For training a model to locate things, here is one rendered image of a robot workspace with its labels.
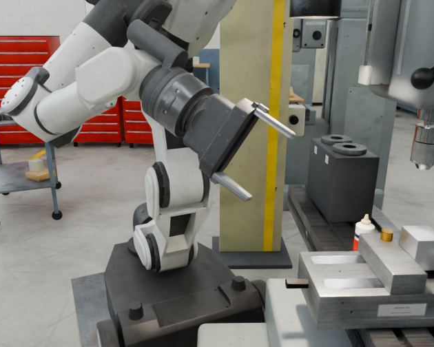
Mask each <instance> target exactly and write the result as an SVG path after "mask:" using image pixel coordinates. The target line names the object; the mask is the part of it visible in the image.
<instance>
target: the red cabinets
mask: <svg viewBox="0 0 434 347"><path fill-rule="evenodd" d="M60 46H61V43H60V36H0V107H1V102H2V100H3V98H4V96H5V95H6V94H7V92H8V91H9V89H10V88H11V87H12V86H13V85H14V84H15V83H16V82H17V81H18V80H20V79H21V78H23V77H24V76H25V75H26V74H27V73H28V72H29V71H30V70H31V69H32V68H33V67H43V66H44V65H45V63H46V62H47V60H49V59H50V57H51V56H52V55H53V54H54V53H55V52H56V51H57V50H58V48H59V47H60ZM124 140H125V142H126V143H129V144H130V148H133V146H134V143H145V144H154V139H153V135H152V128H151V127H150V125H149V123H148V121H147V120H146V118H145V117H144V115H143V113H142V110H141V102H140V101H131V100H127V99H126V98H125V97H124V96H119V97H118V98H117V102H116V105H115V106H114V107H113V108H111V109H109V110H107V111H105V112H103V113H101V114H99V115H97V116H95V117H93V118H91V119H89V120H87V121H85V122H84V123H83V125H82V128H81V130H80V132H79V134H78V135H77V137H76V138H75V139H74V140H73V142H74V147H77V146H78V143H77V142H95V143H117V147H120V146H121V142H123V141H124ZM44 142H45V141H43V140H41V139H40V138H39V137H37V136H35V135H34V134H33V133H31V132H29V131H28V130H26V129H25V128H23V127H22V126H20V125H6V126H0V144H15V143H44Z"/></svg>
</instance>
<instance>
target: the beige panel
mask: <svg viewBox="0 0 434 347"><path fill-rule="evenodd" d="M289 6H290V0H236V3H235V5H234V6H233V8H232V9H231V11H230V12H229V14H228V15H227V16H226V17H225V18H223V19H222V20H221V21H220V95H221V96H224V97H225V98H226V99H228V100H229V101H231V102H232V103H233V104H235V105H236V104H237V103H238V102H240V101H241V100H242V99H243V98H246V99H248V100H250V101H251V102H256V103H257V104H262V105H264V106H265V107H267V108H268V109H269V111H268V112H267V114H268V115H270V116H271V117H272V118H274V119H276V120H277V121H278V122H280V123H281V124H283V125H284V126H285V127H288V115H289V93H290V80H291V57H292V45H293V21H294V19H292V18H289ZM286 150H287V136H285V135H284V134H282V133H281V132H279V131H278V130H277V129H275V128H274V127H272V126H271V125H269V124H268V123H266V122H265V121H263V120H262V119H260V118H259V119H258V121H257V122H256V124H255V125H254V127H253V128H252V130H251V131H250V132H249V134H248V136H247V137H246V139H245V140H244V142H243V143H242V145H241V146H240V148H239V149H238V151H237V152H236V154H235V155H234V157H233V158H232V159H231V161H230V163H229V164H228V165H227V167H226V169H225V170H224V171H223V173H224V174H226V175H227V176H229V177H230V178H231V179H232V180H233V181H234V182H236V183H237V184H238V185H240V186H241V187H242V188H243V189H244V190H245V191H247V192H248V193H250V194H251V195H252V198H251V200H249V201H246V202H245V201H243V200H241V199H240V198H239V197H238V196H236V195H235V194H233V193H232V192H231V191H229V190H228V189H226V188H225V187H224V186H222V185H221V184H220V183H219V236H212V250H213V251H214V252H215V253H216V254H217V255H218V256H219V257H220V258H221V260H222V261H223V262H224V263H225V264H226V265H227V266H228V267H229V269H292V266H293V265H292V263H291V259H290V257H289V254H288V251H287V248H286V246H285V243H284V240H283V238H282V236H281V234H282V210H283V198H284V186H285V163H286Z"/></svg>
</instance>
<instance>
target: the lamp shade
mask: <svg viewBox="0 0 434 347"><path fill-rule="evenodd" d="M341 6H342V0H290V6H289V18H292V19H331V18H339V17H340V13H341Z"/></svg>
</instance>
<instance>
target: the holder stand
mask: <svg viewBox="0 0 434 347"><path fill-rule="evenodd" d="M379 160H380V157H379V156H376V155H375V154H374V153H372V152H370V151H369V150H367V148H366V147H365V146H364V145H359V144H357V143H355V142H354V141H353V139H352V138H350V137H348V136H342V135H325V136H322V137H321V138H312V139H311V146H310V156H309V173H308V182H307V195H308V196H309V197H310V198H311V199H312V201H313V202H314V203H315V205H316V206H317V208H319V210H320V211H321V212H322V214H323V215H324V216H325V218H326V219H327V220H328V221H329V222H361V220H362V219H364V217H365V215H366V214H368V216H369V220H370V221H371V216H372V210H373V201H374V195H375V186H376V180H377V175H378V166H379Z"/></svg>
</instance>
